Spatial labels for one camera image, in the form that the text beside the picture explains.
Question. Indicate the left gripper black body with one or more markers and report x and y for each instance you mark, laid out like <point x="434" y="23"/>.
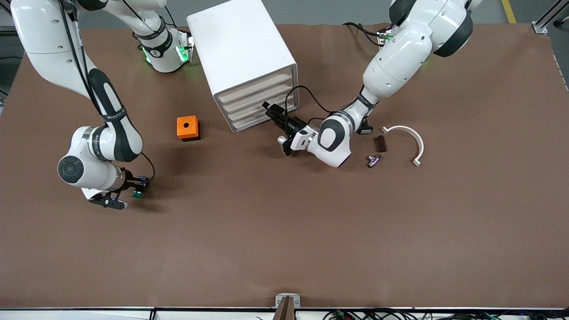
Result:
<point x="291" y="126"/>

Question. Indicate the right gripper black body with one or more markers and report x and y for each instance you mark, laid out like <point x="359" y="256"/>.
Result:
<point x="130" y="182"/>

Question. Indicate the brown terminal block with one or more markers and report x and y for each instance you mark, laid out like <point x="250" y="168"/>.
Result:
<point x="381" y="144"/>

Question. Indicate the white curved plastic bracket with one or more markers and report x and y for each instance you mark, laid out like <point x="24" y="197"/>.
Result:
<point x="411" y="132"/>

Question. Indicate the yellow floor tape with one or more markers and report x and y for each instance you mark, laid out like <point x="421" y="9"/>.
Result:
<point x="509" y="11"/>

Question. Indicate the black white push button switch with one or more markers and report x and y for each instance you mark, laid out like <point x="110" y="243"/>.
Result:
<point x="366" y="130"/>

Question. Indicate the white table edge rail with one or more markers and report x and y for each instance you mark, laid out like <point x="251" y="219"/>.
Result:
<point x="89" y="314"/>

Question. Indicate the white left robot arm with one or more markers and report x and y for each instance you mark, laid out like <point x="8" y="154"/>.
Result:
<point x="400" y="58"/>

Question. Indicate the silver key switch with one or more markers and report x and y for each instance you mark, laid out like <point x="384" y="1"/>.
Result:
<point x="373" y="162"/>

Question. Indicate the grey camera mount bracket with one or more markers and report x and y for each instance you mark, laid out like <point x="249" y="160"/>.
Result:
<point x="280" y="302"/>

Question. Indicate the green push button switch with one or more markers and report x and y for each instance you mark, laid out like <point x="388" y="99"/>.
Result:
<point x="138" y="194"/>

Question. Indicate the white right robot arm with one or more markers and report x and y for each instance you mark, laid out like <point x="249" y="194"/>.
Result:
<point x="111" y="138"/>

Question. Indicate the brown table cover sheet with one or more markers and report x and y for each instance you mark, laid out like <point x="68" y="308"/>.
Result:
<point x="284" y="231"/>

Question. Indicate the orange button enclosure box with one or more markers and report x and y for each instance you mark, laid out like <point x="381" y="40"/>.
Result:
<point x="186" y="126"/>

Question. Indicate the aluminium frame profile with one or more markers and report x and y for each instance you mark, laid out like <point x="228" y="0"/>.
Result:
<point x="551" y="15"/>

